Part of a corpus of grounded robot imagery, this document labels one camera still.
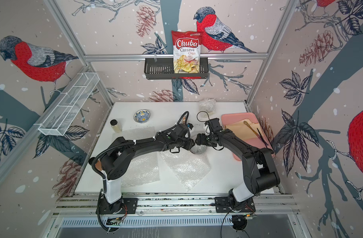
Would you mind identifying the pink floral leaf bowl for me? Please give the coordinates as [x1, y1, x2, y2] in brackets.
[189, 144, 207, 155]

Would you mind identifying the bubble wrap sheet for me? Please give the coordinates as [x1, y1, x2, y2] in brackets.
[111, 127, 160, 187]
[160, 149, 211, 191]
[199, 99, 216, 114]

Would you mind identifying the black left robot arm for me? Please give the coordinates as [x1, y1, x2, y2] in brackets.
[88, 133, 195, 206]

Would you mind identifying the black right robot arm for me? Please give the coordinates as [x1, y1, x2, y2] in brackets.
[195, 130, 280, 208]

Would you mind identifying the gold spoon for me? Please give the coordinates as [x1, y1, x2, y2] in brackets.
[243, 121, 261, 138]

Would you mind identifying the blue yellow patterned bowl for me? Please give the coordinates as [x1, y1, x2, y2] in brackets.
[133, 109, 151, 124]

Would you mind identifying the pink plastic tray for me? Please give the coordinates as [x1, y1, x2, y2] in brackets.
[221, 113, 272, 149]

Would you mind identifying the glass jar black lid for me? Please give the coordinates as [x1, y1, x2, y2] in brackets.
[110, 119, 122, 133]

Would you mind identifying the red cassava chips bag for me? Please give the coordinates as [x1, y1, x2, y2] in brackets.
[172, 31, 202, 72]

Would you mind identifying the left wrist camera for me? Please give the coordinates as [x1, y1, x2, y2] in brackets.
[172, 123, 194, 138]

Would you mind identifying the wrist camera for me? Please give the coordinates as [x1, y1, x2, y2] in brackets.
[204, 118, 223, 134]
[172, 123, 194, 138]

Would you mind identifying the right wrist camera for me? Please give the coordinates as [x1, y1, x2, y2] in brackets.
[204, 118, 223, 134]

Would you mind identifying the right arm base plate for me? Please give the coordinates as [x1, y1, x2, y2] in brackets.
[212, 197, 255, 213]

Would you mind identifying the black wire wall basket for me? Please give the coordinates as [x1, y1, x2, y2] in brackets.
[144, 58, 209, 80]

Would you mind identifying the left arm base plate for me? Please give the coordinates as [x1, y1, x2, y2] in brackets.
[96, 196, 138, 215]

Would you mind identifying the horizontal aluminium frame bar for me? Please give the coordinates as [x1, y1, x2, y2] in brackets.
[84, 53, 269, 62]

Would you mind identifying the white mesh wall shelf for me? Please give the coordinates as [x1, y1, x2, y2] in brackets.
[38, 72, 100, 136]

